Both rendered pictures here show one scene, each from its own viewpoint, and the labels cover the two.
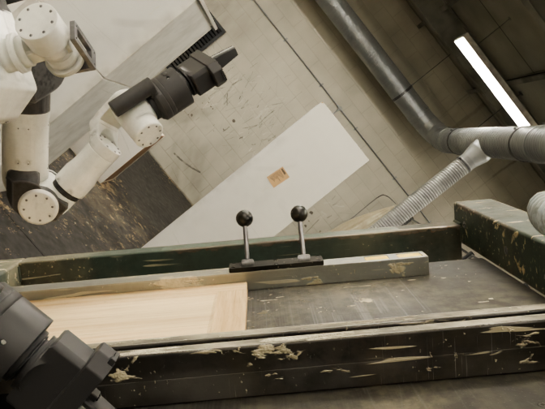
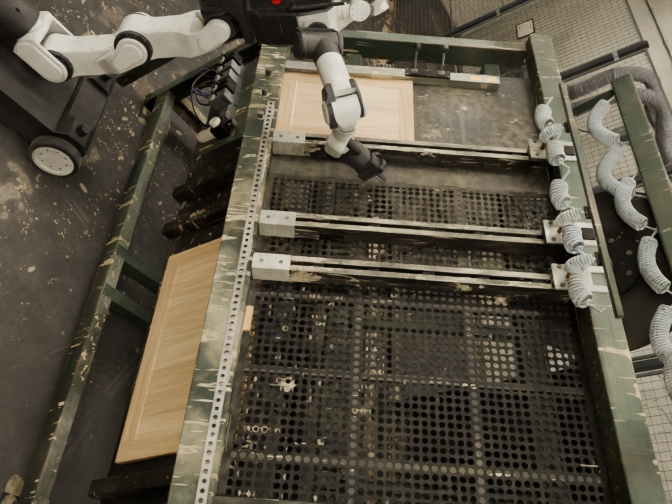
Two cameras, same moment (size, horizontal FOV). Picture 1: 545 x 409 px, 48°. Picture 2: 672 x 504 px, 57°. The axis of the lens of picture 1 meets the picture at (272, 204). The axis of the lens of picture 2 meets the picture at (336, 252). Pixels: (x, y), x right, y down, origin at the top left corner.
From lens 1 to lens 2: 1.77 m
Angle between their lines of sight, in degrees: 45
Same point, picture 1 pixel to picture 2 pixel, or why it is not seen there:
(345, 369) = (449, 162)
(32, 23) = (357, 12)
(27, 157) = not seen: hidden behind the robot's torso
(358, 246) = (470, 52)
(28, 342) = (366, 161)
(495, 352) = (499, 165)
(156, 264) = (362, 44)
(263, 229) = not seen: outside the picture
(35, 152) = not seen: hidden behind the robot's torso
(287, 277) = (431, 81)
